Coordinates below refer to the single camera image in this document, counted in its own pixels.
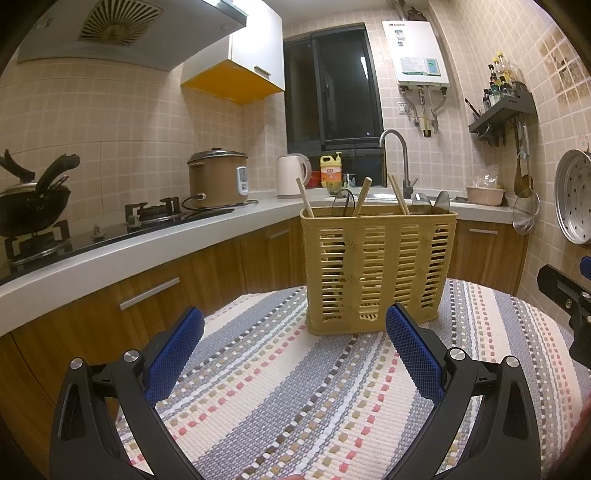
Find yellow plastic utensil basket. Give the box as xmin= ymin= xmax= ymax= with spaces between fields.
xmin=300 ymin=205 xmax=459 ymax=337

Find black wok with lid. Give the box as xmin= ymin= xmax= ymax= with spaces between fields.
xmin=0 ymin=148 xmax=81 ymax=238

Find white kitchen countertop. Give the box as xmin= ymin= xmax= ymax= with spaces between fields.
xmin=0 ymin=187 xmax=522 ymax=337

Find black power cable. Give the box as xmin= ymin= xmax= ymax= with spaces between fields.
xmin=181 ymin=193 xmax=259 ymax=212

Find round steel steamer tray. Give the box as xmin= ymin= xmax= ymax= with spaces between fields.
xmin=554 ymin=148 xmax=591 ymax=245

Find dark kitchen window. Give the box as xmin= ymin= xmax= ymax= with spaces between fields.
xmin=283 ymin=23 xmax=385 ymax=155

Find metal water heater pipes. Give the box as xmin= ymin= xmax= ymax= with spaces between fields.
xmin=399 ymin=85 xmax=448 ymax=137

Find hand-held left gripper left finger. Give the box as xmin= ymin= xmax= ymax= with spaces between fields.
xmin=48 ymin=305 xmax=206 ymax=480

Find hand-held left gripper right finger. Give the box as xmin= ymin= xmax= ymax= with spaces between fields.
xmin=385 ymin=302 xmax=541 ymax=480

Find clear plastic bag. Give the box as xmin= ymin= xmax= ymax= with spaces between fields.
xmin=475 ymin=166 xmax=502 ymax=189

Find pink bowl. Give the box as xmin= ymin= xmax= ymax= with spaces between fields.
xmin=465 ymin=185 xmax=506 ymax=207

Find steel range hood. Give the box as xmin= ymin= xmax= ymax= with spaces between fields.
xmin=16 ymin=0 xmax=247 ymax=72

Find brown rice cooker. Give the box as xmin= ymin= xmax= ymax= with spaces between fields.
xmin=187 ymin=148 xmax=250 ymax=209

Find white electric kettle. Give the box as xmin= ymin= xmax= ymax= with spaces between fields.
xmin=276 ymin=154 xmax=312 ymax=199

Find black plastic spoon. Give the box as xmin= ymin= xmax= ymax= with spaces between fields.
xmin=330 ymin=188 xmax=357 ymax=217

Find yellow detergent bottle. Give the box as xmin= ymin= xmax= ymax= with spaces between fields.
xmin=320 ymin=151 xmax=345 ymax=195

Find steel kitchen faucet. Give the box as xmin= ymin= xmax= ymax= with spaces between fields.
xmin=379 ymin=129 xmax=419 ymax=199

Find white and orange wall cabinet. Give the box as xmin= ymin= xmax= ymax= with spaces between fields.
xmin=180 ymin=0 xmax=286 ymax=104

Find black wall spice rack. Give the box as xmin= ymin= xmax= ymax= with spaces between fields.
xmin=468 ymin=90 xmax=539 ymax=147

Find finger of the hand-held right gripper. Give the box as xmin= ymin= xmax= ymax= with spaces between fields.
xmin=537 ymin=257 xmax=591 ymax=361

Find row of seasoning bottles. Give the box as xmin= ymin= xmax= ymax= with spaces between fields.
xmin=481 ymin=55 xmax=527 ymax=112

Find striped woven mat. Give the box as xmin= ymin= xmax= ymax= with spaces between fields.
xmin=113 ymin=277 xmax=591 ymax=480

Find white wall water heater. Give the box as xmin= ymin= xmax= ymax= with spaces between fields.
xmin=381 ymin=19 xmax=451 ymax=88

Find black gas stove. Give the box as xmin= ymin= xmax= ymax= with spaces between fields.
xmin=0 ymin=196 xmax=236 ymax=282

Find wooden chopstick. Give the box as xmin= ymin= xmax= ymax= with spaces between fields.
xmin=295 ymin=180 xmax=315 ymax=219
xmin=353 ymin=176 xmax=374 ymax=217
xmin=386 ymin=174 xmax=411 ymax=216

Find steel mesh strainer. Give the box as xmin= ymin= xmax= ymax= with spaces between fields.
xmin=512 ymin=191 xmax=541 ymax=236

